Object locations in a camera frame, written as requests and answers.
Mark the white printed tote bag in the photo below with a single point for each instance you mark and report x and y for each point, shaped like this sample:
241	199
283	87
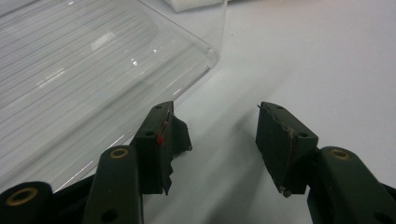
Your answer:
190	3

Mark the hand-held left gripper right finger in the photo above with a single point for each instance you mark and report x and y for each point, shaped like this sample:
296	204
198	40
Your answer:
280	146

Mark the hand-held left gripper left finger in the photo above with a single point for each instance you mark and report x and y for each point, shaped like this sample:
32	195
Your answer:
152	155

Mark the clear plastic box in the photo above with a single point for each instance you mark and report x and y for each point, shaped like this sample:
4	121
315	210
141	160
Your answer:
77	77

